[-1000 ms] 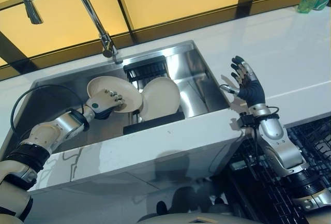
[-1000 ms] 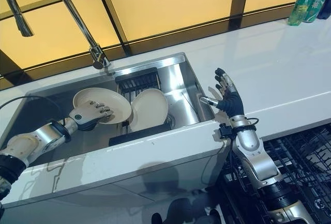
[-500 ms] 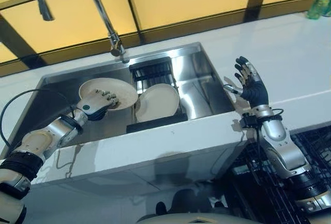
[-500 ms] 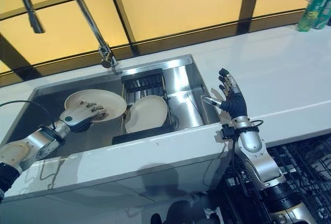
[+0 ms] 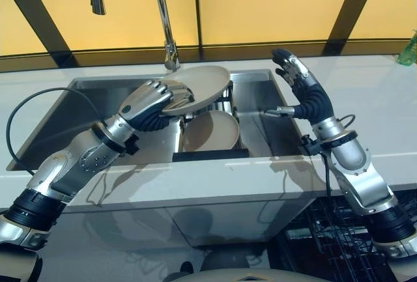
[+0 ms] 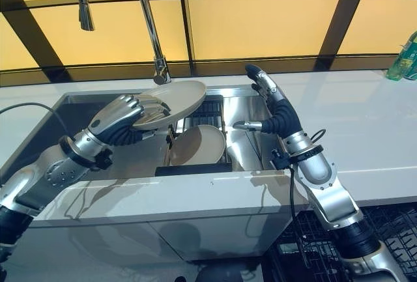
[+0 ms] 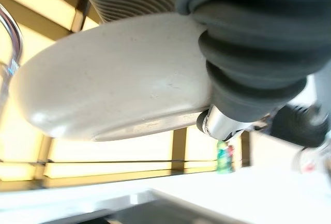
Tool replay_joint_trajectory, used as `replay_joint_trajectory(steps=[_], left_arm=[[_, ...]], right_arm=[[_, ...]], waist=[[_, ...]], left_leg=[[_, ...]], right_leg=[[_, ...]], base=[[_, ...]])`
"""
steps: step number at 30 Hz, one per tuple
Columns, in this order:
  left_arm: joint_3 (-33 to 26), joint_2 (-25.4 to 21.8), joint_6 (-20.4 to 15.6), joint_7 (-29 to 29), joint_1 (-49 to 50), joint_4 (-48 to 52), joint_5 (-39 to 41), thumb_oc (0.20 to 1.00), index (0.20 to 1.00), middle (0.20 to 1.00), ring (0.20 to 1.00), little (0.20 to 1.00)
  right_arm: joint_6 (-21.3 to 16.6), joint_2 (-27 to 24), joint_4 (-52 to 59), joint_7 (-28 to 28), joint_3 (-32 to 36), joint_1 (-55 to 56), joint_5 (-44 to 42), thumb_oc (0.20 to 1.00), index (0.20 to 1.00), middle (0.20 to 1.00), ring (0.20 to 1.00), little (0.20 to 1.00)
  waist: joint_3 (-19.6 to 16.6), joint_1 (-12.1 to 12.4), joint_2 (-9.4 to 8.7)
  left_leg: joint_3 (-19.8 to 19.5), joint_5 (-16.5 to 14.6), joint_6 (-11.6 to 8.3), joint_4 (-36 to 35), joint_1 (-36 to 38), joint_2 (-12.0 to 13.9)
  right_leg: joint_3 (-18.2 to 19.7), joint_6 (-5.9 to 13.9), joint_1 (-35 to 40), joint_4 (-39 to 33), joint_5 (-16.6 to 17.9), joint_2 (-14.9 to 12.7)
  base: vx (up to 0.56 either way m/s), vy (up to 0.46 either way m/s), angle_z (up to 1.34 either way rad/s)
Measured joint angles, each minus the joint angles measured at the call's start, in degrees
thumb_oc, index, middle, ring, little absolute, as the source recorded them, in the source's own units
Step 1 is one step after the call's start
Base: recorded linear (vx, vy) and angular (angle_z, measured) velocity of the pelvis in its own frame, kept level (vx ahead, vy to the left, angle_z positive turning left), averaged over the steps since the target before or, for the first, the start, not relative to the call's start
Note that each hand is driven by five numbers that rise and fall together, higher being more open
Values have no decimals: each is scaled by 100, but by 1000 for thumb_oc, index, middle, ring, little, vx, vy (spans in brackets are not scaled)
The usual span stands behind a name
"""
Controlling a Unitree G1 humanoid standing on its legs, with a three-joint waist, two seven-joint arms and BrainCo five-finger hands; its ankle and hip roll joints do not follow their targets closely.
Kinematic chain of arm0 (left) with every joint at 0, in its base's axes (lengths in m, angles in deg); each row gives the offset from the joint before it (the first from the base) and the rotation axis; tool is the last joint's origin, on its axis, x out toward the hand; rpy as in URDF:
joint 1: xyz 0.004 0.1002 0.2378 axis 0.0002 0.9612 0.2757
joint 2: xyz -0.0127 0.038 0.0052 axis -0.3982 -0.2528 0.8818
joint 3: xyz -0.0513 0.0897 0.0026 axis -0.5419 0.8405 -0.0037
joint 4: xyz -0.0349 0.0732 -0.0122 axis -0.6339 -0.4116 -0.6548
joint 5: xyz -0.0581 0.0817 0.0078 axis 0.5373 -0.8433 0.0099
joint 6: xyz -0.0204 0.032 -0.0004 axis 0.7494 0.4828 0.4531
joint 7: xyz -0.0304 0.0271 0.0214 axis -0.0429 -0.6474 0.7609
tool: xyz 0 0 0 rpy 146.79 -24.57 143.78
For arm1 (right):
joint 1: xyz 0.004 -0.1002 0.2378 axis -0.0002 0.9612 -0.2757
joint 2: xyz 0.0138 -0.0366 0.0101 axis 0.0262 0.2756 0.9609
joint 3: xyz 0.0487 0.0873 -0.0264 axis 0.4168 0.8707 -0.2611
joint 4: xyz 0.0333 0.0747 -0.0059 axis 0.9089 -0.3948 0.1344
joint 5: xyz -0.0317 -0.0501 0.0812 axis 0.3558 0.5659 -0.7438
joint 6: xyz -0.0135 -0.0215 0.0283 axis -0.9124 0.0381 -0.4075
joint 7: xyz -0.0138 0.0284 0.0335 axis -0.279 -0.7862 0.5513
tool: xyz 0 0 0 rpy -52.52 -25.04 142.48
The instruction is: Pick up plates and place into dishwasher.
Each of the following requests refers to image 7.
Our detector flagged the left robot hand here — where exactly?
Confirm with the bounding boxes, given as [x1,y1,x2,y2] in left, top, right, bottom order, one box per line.
[74,0,331,142]

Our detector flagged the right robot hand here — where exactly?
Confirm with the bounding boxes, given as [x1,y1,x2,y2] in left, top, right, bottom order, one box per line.
[268,104,331,176]

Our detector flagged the beige ceramic plate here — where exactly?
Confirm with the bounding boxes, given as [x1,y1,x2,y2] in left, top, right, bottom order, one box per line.
[9,11,216,142]

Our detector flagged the green bottle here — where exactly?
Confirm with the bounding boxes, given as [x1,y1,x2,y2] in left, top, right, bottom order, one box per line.
[215,140,235,175]

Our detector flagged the steel kitchen sink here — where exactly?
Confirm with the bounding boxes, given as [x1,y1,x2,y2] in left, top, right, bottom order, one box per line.
[66,188,262,224]

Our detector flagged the dark bronze window frame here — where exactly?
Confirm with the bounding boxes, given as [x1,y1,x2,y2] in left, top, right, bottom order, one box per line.
[0,0,252,185]

